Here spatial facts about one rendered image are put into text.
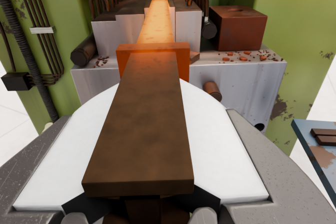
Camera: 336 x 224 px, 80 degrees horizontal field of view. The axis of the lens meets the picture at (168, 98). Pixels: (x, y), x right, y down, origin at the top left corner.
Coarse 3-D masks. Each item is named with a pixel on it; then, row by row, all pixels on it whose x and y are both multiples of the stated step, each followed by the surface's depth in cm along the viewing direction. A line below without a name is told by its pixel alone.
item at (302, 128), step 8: (296, 120) 49; (304, 120) 49; (312, 120) 49; (320, 120) 49; (296, 128) 47; (304, 128) 46; (328, 128) 46; (304, 136) 44; (312, 136) 44; (304, 144) 44; (312, 144) 42; (312, 152) 41; (320, 152) 41; (328, 152) 40; (312, 160) 40; (320, 160) 39; (328, 160) 39; (320, 168) 38; (328, 168) 37; (320, 176) 38; (328, 176) 36; (328, 184) 35; (328, 192) 35
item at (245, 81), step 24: (264, 48) 41; (72, 72) 35; (96, 72) 35; (192, 72) 36; (216, 72) 36; (240, 72) 36; (264, 72) 36; (240, 96) 39; (264, 96) 39; (264, 120) 42
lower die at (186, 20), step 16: (128, 0) 50; (144, 0) 49; (176, 0) 46; (192, 0) 46; (112, 16) 39; (128, 16) 36; (144, 16) 36; (176, 16) 36; (192, 16) 36; (96, 32) 37; (112, 32) 37; (128, 32) 38; (176, 32) 38; (192, 32) 38; (112, 48) 39; (192, 48) 40
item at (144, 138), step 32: (160, 0) 36; (160, 32) 18; (128, 64) 11; (160, 64) 11; (128, 96) 8; (160, 96) 8; (128, 128) 7; (160, 128) 6; (96, 160) 5; (128, 160) 5; (160, 160) 5; (96, 192) 5; (128, 192) 5; (160, 192) 5; (192, 192) 5
